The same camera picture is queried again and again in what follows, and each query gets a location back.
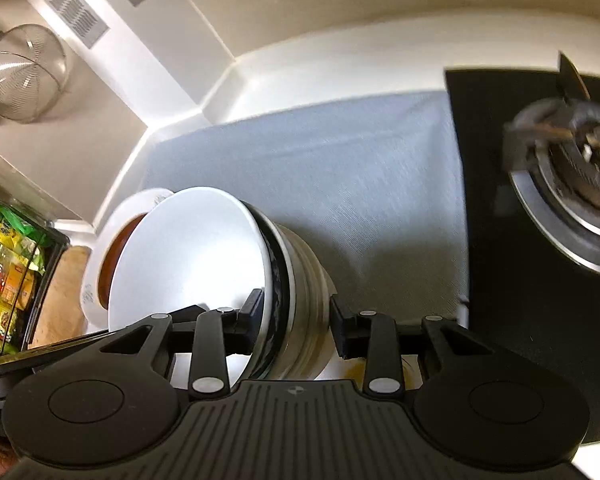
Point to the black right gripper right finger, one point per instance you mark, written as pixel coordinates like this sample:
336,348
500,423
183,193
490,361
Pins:
370,336

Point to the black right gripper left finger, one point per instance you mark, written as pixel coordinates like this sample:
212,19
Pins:
213,335

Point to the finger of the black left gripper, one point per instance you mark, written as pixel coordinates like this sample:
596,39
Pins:
24,363

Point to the cream bowls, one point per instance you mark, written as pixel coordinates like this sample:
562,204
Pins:
308,346

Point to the blue patterned white bowl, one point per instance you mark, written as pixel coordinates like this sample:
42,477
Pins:
199,247

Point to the brown round plate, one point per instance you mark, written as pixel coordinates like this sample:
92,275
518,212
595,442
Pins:
112,256

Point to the white floral square plate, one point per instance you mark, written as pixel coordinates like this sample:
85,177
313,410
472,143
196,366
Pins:
133,206

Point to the tan wooden board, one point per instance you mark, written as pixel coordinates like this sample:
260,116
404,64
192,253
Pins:
61,316

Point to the colourful snack packets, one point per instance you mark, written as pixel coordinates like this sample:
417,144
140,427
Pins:
22,265

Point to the grey fabric mat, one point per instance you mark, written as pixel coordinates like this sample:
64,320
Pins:
373,185

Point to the black gas stove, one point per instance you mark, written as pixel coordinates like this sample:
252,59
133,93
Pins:
524,293

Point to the metal stove burner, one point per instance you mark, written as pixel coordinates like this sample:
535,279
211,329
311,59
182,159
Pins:
551,152

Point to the metal wire strainer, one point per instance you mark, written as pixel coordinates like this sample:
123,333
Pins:
33,72

